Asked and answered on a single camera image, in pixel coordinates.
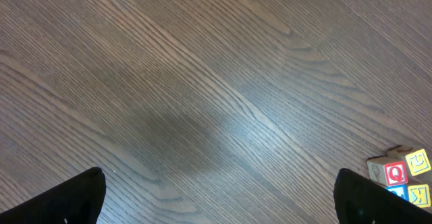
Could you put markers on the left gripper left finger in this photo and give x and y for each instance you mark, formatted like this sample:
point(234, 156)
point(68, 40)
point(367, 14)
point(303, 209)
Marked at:
point(78, 200)

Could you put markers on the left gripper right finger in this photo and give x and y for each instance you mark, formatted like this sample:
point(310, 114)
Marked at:
point(360, 201)

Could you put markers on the yellow block cluster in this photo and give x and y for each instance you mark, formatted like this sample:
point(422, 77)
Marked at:
point(419, 195)
point(416, 159)

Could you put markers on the red letter Q block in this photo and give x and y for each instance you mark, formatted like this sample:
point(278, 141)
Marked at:
point(387, 171)

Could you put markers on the blue letter P block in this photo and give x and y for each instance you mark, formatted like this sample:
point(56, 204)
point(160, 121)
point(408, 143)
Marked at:
point(399, 190)

